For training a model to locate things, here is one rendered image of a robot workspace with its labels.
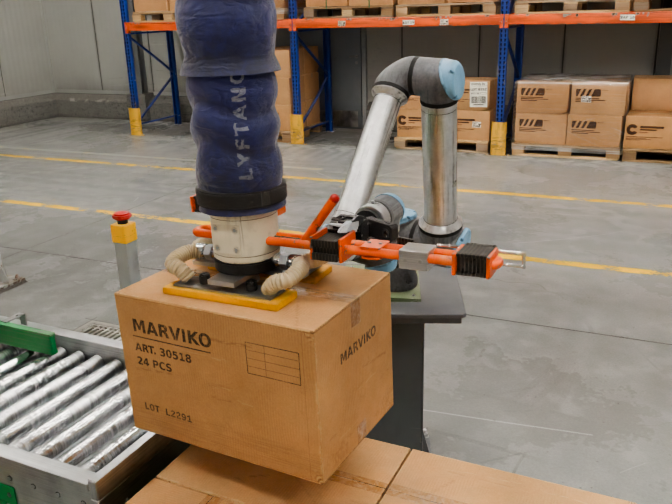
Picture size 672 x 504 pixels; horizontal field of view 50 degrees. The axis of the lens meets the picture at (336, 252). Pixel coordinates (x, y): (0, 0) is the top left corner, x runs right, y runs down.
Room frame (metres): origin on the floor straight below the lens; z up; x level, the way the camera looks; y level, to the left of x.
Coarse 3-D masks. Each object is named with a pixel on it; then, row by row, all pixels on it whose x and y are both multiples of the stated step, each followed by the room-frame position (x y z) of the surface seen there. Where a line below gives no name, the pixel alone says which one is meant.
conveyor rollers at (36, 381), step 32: (0, 352) 2.42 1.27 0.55; (32, 352) 2.43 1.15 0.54; (64, 352) 2.44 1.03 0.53; (0, 384) 2.19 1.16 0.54; (32, 384) 2.19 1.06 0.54; (64, 384) 2.20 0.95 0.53; (96, 384) 2.21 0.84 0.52; (0, 416) 1.97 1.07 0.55; (32, 416) 1.97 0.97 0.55; (64, 416) 1.97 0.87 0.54; (96, 416) 1.97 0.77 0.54; (128, 416) 1.96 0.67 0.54; (32, 448) 1.84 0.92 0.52; (64, 448) 1.84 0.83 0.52; (96, 448) 1.83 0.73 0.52
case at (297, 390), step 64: (128, 320) 1.69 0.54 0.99; (192, 320) 1.59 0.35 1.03; (256, 320) 1.50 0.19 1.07; (320, 320) 1.48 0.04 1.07; (384, 320) 1.73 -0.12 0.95; (192, 384) 1.60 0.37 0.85; (256, 384) 1.50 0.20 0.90; (320, 384) 1.43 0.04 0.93; (384, 384) 1.72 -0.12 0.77; (256, 448) 1.51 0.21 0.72; (320, 448) 1.42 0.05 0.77
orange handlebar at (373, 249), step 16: (272, 240) 1.67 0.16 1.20; (288, 240) 1.65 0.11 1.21; (304, 240) 1.64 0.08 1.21; (352, 240) 1.62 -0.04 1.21; (368, 240) 1.60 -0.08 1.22; (384, 240) 1.60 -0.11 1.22; (368, 256) 1.56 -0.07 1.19; (384, 256) 1.54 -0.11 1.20; (432, 256) 1.49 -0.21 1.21; (448, 256) 1.48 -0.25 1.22; (496, 256) 1.46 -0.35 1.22
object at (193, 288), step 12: (204, 276) 1.68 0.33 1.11; (168, 288) 1.68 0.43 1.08; (180, 288) 1.67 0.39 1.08; (192, 288) 1.66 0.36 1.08; (204, 288) 1.65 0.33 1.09; (216, 288) 1.65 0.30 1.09; (228, 288) 1.64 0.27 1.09; (240, 288) 1.64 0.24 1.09; (252, 288) 1.61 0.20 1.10; (216, 300) 1.61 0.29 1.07; (228, 300) 1.60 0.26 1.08; (240, 300) 1.58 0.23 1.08; (252, 300) 1.57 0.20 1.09; (264, 300) 1.57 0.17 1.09; (276, 300) 1.56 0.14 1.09; (288, 300) 1.58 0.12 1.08
